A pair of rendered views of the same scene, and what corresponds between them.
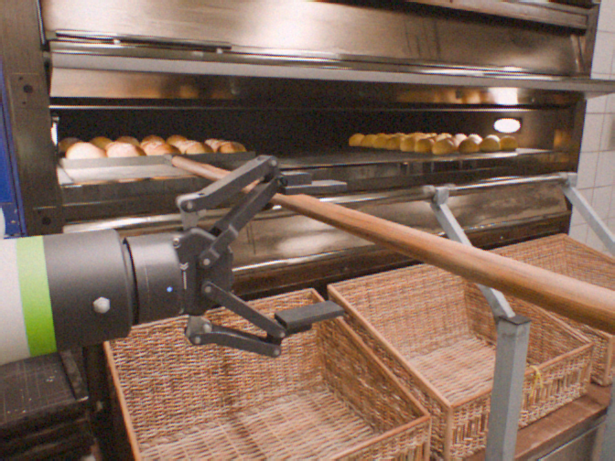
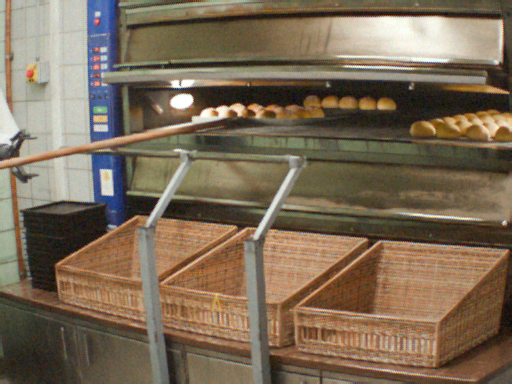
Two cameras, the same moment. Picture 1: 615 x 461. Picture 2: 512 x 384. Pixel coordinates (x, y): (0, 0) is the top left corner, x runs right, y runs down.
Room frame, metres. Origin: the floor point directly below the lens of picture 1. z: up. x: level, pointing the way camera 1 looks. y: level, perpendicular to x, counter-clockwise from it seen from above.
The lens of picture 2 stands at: (0.03, -4.33, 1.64)
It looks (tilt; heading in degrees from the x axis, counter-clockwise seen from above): 8 degrees down; 74
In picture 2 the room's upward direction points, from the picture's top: 3 degrees counter-clockwise
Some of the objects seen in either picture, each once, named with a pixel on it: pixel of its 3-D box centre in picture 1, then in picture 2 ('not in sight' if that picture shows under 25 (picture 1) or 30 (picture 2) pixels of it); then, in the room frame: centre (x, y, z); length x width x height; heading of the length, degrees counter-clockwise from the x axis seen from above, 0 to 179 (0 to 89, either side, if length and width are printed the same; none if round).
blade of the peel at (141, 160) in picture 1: (155, 155); (271, 115); (1.55, 0.50, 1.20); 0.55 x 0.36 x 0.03; 120
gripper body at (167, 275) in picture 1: (180, 273); (11, 155); (0.40, 0.11, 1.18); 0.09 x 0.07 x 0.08; 120
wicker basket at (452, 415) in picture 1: (454, 337); (263, 284); (1.20, -0.41, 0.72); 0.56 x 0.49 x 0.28; 121
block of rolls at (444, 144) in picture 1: (429, 141); (498, 124); (2.10, -0.54, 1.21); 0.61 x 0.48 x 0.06; 31
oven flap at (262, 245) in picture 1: (392, 215); (307, 183); (1.42, -0.26, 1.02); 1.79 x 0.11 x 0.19; 121
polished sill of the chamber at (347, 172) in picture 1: (389, 168); (309, 142); (1.44, -0.25, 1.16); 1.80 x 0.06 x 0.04; 121
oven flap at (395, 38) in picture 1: (400, 36); (297, 37); (1.42, -0.26, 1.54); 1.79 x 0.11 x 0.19; 121
